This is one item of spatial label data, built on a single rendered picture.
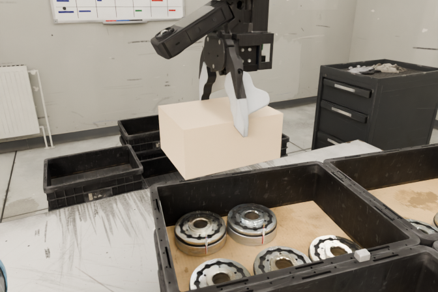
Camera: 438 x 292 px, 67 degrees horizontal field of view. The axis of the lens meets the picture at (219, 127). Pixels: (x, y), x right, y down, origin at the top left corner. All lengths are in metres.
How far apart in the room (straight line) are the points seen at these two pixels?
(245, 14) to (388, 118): 1.71
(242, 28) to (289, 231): 0.44
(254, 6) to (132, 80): 3.00
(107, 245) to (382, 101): 1.61
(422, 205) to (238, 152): 0.56
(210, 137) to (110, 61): 2.96
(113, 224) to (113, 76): 2.53
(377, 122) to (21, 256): 1.77
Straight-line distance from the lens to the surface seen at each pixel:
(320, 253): 0.65
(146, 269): 0.85
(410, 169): 1.00
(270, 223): 0.70
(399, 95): 2.14
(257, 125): 0.49
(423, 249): 0.61
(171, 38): 0.44
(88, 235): 0.98
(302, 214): 0.79
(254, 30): 0.50
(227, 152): 0.48
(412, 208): 0.91
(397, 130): 2.24
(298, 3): 4.23
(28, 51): 3.34
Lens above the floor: 1.28
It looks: 21 degrees down
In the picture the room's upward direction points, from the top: straight up
